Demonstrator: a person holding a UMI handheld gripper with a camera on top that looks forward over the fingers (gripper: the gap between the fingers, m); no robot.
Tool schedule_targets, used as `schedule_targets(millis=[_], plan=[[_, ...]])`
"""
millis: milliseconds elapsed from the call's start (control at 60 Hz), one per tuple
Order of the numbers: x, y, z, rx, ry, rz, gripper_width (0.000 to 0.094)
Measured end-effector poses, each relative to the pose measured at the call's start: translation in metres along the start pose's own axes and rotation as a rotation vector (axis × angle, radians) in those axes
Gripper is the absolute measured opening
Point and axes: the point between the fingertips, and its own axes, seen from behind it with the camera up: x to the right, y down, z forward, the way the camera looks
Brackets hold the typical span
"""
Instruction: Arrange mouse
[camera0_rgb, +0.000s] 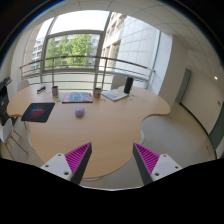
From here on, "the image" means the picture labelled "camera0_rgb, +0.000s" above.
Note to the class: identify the metal window railing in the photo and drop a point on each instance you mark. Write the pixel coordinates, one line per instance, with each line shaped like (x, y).
(83, 69)

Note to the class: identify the red patterned cup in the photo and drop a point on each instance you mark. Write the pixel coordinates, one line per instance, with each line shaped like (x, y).
(97, 92)

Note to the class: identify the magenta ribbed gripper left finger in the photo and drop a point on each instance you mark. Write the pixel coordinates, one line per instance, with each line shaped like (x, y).
(70, 166)

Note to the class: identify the dark patterned cup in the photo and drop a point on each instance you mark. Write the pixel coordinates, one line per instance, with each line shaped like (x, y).
(55, 91)

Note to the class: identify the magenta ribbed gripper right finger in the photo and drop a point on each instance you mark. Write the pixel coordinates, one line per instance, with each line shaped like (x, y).
(153, 166)

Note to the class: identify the white chair behind table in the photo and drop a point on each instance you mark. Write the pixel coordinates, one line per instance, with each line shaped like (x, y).
(117, 81)

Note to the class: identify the purple computer mouse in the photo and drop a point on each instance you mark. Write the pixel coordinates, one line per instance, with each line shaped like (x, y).
(79, 111)

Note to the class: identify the black mouse pad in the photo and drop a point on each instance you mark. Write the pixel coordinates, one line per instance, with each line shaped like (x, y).
(38, 112)

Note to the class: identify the red and blue book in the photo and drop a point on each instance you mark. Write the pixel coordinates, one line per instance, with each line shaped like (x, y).
(77, 97)

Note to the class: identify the white chair with wooden legs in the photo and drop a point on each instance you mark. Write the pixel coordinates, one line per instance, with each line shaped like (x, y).
(6, 132)

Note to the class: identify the small dark blue object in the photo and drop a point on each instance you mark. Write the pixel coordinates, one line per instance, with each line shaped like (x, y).
(41, 89)

